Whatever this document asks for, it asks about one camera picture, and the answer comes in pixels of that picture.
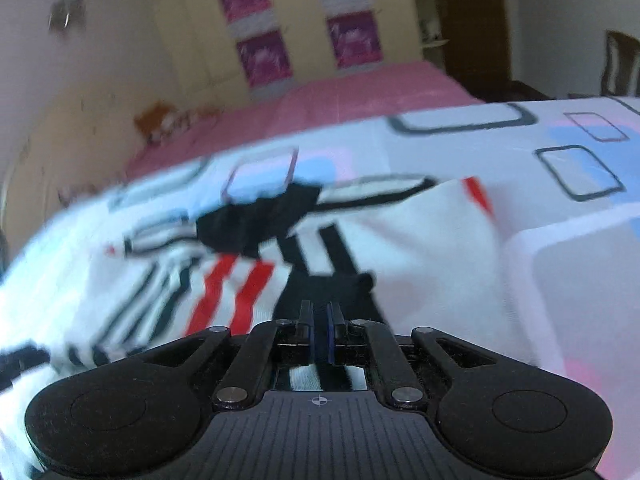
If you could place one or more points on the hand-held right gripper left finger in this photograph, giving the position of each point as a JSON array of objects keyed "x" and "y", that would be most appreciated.
[{"x": 310, "y": 332}]

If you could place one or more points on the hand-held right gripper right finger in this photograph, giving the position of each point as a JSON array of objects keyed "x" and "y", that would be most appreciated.
[{"x": 330, "y": 332}]

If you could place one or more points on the black red white striped sweater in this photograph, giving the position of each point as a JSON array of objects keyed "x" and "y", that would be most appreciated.
[{"x": 425, "y": 260}]

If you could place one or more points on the pink bed sheet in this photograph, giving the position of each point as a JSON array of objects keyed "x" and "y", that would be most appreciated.
[{"x": 350, "y": 95}]

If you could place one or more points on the printed blanket with rounded squares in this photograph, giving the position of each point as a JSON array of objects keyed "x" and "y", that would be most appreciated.
[{"x": 565, "y": 270}]

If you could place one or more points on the brown patterned pillow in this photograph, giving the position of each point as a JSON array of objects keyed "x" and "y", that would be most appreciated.
[{"x": 157, "y": 120}]

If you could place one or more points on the cream bed headboard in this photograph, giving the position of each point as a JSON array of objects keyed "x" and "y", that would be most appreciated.
[{"x": 60, "y": 150}]

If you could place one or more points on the cream wardrobe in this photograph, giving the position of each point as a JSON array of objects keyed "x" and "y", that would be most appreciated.
[{"x": 195, "y": 35}]

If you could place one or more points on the cream corner shelf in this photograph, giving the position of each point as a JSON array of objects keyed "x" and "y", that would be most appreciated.
[{"x": 425, "y": 15}]

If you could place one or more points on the dark wooden door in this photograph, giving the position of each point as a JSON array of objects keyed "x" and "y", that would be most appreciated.
[{"x": 475, "y": 20}]

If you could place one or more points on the dark wooden chair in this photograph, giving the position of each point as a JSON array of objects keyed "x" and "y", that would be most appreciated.
[{"x": 620, "y": 65}]

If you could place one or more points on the grey wall fixture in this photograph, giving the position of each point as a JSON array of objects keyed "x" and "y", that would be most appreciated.
[{"x": 65, "y": 5}]

